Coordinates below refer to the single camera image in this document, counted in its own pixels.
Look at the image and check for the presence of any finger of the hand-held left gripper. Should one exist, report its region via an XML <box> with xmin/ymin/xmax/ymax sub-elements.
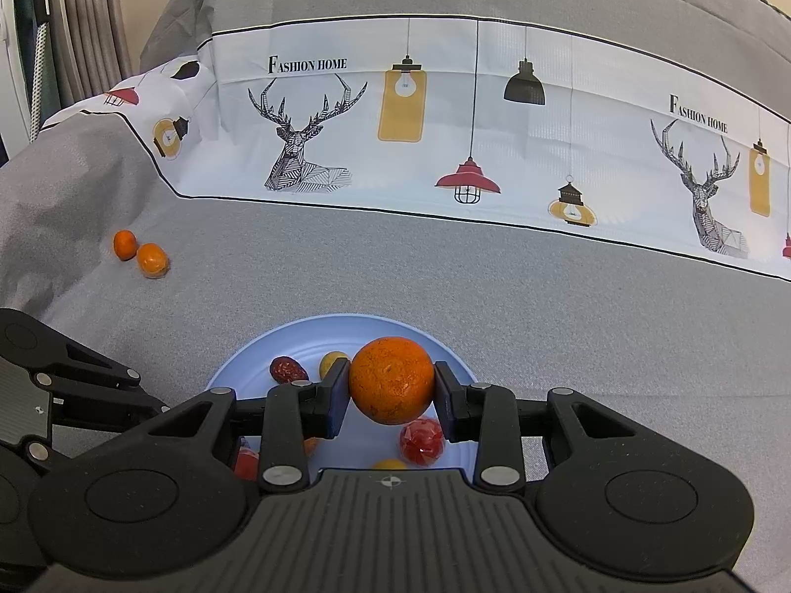
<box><xmin>34</xmin><ymin>337</ymin><xmax>171</xmax><ymax>432</ymax></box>
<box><xmin>18</xmin><ymin>437</ymin><xmax>74</xmax><ymax>478</ymax></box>

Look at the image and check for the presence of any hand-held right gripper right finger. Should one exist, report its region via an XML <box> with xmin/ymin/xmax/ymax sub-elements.
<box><xmin>433</xmin><ymin>360</ymin><xmax>645</xmax><ymax>490</ymax></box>

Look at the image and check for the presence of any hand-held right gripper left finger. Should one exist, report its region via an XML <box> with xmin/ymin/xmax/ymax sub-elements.
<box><xmin>148</xmin><ymin>358</ymin><xmax>353</xmax><ymax>494</ymax></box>

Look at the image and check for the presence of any red hawthorn ball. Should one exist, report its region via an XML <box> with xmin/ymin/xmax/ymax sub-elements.
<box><xmin>398</xmin><ymin>418</ymin><xmax>446</xmax><ymax>464</ymax></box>
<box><xmin>235</xmin><ymin>438</ymin><xmax>261</xmax><ymax>481</ymax></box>

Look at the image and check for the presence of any large orange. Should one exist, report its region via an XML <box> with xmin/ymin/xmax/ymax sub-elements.
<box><xmin>348</xmin><ymin>337</ymin><xmax>437</xmax><ymax>426</ymax></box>

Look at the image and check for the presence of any dark red jujube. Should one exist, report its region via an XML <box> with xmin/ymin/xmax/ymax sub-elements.
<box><xmin>269</xmin><ymin>355</ymin><xmax>310</xmax><ymax>385</ymax></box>

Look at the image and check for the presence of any light blue plate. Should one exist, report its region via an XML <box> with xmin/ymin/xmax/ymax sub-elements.
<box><xmin>206</xmin><ymin>315</ymin><xmax>478</xmax><ymax>489</ymax></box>

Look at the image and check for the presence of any grey curtain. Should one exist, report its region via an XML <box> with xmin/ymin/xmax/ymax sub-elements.
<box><xmin>46</xmin><ymin>0</ymin><xmax>133</xmax><ymax>106</ymax></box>

